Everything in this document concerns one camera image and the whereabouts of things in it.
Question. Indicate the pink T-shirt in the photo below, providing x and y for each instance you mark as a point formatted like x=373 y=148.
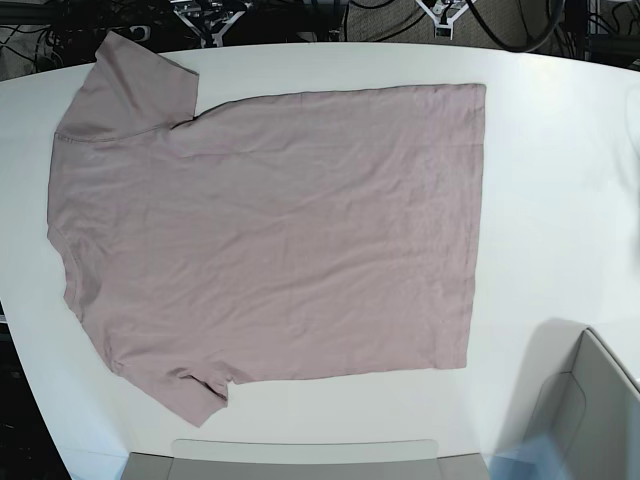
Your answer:
x=276 y=238

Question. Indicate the grey cardboard box right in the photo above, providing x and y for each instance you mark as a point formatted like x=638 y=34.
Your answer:
x=592 y=412

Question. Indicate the blue translucent object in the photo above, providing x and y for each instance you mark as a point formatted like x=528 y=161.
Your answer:
x=538 y=458

